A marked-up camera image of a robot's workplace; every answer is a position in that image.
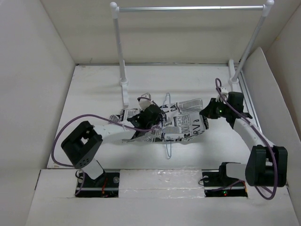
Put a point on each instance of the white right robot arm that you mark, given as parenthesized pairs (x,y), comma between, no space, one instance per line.
(267,163)

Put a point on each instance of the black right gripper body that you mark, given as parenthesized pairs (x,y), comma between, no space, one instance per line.
(219,109)

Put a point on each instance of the light blue wire hanger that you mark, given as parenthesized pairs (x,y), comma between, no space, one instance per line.
(168,144)

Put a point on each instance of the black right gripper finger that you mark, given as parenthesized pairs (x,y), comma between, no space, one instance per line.
(210,107)
(207,114)

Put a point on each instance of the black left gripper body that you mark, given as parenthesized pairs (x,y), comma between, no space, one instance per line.
(158,121)

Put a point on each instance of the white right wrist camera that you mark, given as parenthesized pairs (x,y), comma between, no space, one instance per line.
(223,94)

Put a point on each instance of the white metal clothes rack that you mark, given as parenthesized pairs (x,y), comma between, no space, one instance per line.
(192,34)

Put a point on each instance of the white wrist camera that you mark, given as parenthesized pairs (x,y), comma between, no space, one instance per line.
(144,100)
(223,94)

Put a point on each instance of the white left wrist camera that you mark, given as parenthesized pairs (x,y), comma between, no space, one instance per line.
(144,100)

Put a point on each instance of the newspaper print trousers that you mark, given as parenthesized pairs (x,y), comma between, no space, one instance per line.
(182,120)

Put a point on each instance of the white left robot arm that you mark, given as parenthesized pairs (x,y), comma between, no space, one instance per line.
(83,143)

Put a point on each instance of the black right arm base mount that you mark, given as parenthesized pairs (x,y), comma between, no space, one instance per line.
(216,183)

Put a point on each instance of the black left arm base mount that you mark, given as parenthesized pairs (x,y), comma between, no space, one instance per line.
(105,186)

